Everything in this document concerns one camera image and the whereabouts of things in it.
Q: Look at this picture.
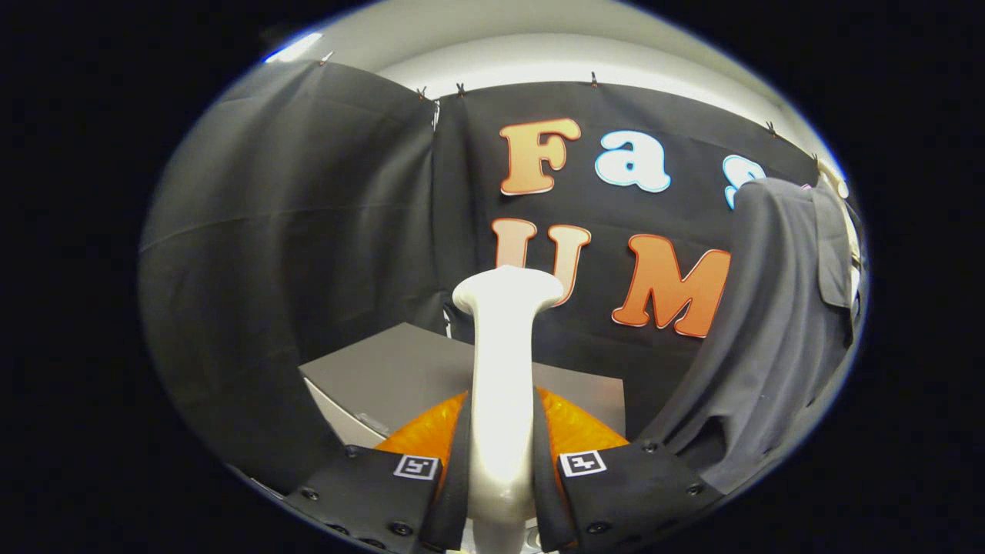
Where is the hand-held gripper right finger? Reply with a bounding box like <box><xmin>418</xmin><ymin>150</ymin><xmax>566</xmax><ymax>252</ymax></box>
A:
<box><xmin>531</xmin><ymin>386</ymin><xmax>726</xmax><ymax>553</ymax></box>

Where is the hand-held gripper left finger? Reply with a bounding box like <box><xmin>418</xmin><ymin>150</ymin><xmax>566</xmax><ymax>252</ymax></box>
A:
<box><xmin>283</xmin><ymin>389</ymin><xmax>472</xmax><ymax>553</ymax></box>

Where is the grey button shirt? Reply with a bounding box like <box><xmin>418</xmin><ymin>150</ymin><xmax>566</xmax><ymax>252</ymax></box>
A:
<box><xmin>639</xmin><ymin>175</ymin><xmax>863</xmax><ymax>495</ymax></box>

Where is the grey drawer cabinet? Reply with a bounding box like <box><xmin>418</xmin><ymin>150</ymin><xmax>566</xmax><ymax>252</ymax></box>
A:
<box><xmin>299</xmin><ymin>322</ymin><xmax>626</xmax><ymax>451</ymax></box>

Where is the white mannequin torso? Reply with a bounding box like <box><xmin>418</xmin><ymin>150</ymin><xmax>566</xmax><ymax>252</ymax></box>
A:
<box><xmin>816</xmin><ymin>158</ymin><xmax>864</xmax><ymax>270</ymax></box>

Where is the ceiling light strip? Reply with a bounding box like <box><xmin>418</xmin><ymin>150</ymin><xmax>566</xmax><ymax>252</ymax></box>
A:
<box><xmin>262</xmin><ymin>31</ymin><xmax>324</xmax><ymax>64</ymax></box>

